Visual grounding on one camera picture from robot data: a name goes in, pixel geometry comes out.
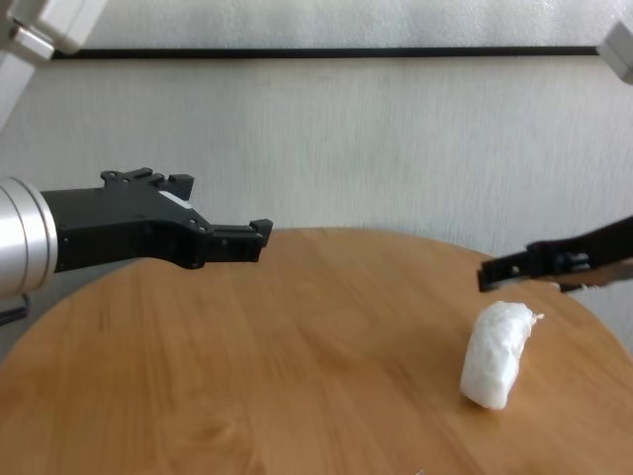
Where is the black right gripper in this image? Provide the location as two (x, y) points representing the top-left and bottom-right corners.
(477, 215), (633, 294)

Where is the left arm cable plug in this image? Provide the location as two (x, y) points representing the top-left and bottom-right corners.
(0, 292), (31, 328)

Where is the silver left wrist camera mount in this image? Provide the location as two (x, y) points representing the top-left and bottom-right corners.
(0, 0), (109, 133)

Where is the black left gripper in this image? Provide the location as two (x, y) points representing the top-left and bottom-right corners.
(40, 167), (275, 273)

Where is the black wall rail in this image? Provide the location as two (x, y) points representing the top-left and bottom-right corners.
(51, 46), (602, 61)

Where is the white sandbag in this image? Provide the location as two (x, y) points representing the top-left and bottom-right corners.
(459, 300), (547, 412)

